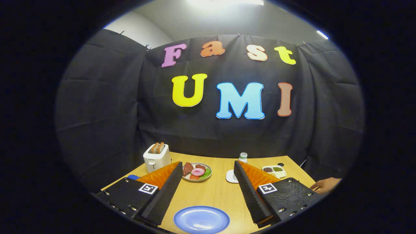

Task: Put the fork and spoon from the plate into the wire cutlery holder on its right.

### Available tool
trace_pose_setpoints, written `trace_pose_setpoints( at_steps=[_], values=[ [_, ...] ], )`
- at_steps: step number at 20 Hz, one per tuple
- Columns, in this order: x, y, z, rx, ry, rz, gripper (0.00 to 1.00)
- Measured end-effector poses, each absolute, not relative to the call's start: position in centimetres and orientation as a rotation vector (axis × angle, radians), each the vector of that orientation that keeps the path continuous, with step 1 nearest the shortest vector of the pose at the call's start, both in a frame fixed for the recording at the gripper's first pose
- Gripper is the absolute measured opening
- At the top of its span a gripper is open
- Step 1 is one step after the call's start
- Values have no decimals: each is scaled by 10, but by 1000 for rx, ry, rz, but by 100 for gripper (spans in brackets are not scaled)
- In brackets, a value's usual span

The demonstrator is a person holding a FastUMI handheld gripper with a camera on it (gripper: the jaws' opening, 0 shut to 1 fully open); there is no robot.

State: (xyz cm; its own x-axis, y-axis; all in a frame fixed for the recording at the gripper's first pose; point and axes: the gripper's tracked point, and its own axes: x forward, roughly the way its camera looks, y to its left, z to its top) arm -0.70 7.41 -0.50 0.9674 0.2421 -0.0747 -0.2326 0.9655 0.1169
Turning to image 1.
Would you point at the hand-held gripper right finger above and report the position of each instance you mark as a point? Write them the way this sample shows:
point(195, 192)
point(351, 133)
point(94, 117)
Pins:
point(252, 195)

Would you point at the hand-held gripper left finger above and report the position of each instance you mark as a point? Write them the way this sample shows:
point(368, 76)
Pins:
point(164, 195)

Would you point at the white square coaster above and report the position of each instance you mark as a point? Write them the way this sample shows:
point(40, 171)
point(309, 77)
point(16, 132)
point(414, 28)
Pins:
point(230, 177)

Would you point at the white divided grain dish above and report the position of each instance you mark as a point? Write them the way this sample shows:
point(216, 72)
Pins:
point(274, 171)

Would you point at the white toaster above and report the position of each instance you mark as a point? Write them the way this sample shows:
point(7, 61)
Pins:
point(157, 161)

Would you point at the red tomato slice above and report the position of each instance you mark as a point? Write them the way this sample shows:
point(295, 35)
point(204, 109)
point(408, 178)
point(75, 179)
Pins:
point(194, 177)

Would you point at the brown meat slice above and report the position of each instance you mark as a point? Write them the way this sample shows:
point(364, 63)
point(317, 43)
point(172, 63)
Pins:
point(200, 167)
point(187, 169)

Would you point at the blue folded towel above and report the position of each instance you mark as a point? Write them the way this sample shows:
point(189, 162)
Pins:
point(133, 177)

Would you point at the white and green bottle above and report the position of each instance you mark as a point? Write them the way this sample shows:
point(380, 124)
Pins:
point(242, 158)

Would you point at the pink ham slice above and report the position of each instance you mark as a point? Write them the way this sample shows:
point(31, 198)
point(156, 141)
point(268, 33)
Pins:
point(197, 172)

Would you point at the blue round plate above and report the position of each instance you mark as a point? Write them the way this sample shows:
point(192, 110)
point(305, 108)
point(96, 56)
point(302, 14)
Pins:
point(201, 219)

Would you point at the grey food plate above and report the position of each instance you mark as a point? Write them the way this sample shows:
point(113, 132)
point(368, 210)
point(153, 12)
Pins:
point(208, 178)

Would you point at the brown toast slice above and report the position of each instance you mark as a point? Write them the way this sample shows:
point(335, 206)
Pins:
point(154, 148)
point(161, 147)

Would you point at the green lettuce leaf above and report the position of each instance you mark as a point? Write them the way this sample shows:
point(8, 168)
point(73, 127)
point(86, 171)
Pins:
point(207, 173)

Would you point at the small ceiling light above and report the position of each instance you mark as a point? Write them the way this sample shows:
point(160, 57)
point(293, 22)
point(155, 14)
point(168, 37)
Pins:
point(322, 34)

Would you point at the large ceiling light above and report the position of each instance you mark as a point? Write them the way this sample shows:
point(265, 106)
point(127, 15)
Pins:
point(224, 2)

